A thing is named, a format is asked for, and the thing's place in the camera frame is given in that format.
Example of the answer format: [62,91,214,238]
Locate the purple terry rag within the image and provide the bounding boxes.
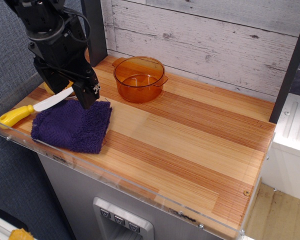
[31,100,112,154]

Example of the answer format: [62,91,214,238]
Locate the dark vertical post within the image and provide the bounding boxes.
[80,0,108,67]
[269,34,300,124]

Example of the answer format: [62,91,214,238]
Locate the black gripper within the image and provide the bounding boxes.
[27,15,101,110]

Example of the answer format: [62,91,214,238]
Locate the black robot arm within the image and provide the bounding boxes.
[6,0,100,109]

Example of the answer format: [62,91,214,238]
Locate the white ribbed side unit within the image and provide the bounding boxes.
[261,93,300,199]

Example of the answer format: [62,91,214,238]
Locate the dark right vertical post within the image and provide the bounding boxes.
[269,34,300,124]

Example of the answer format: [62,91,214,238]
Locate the clear acrylic guard rail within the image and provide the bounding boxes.
[0,34,276,240]

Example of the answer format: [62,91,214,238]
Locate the dark left vertical post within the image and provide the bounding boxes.
[80,0,108,67]

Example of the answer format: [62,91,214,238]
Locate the black yellow object bottom left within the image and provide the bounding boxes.
[0,209,36,240]

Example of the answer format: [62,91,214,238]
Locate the yellow handled white knife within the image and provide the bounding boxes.
[0,87,74,130]

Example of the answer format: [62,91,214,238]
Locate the orange transparent cup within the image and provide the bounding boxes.
[112,56,168,103]

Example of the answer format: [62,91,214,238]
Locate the grey cabinet with buttons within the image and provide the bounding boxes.
[39,155,218,240]

